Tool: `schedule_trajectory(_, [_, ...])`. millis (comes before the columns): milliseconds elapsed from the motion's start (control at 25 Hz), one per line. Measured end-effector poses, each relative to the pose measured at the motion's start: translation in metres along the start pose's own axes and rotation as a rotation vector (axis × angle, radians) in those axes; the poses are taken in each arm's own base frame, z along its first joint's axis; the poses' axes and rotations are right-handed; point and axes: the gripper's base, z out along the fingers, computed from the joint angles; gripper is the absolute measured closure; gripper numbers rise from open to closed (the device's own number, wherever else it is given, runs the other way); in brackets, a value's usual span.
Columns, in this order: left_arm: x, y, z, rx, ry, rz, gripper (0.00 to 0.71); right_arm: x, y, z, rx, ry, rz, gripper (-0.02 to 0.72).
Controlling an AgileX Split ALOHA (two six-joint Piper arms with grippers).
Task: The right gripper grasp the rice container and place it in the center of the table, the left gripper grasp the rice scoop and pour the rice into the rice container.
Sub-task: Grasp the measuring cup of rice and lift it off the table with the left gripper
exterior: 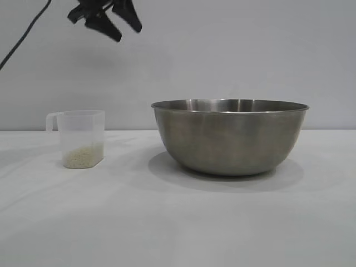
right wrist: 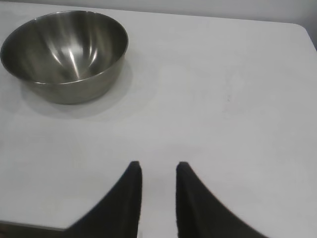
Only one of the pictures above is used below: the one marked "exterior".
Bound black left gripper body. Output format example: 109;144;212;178
67;0;131;24

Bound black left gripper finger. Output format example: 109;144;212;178
85;16;122;43
112;1;143;33

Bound translucent plastic measuring cup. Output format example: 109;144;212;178
46;110;106;169

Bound white rice grains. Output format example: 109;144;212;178
63;142;104;169

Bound stainless steel mixing bowl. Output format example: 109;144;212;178
150;99;310;176

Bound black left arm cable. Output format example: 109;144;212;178
0;0;54;70

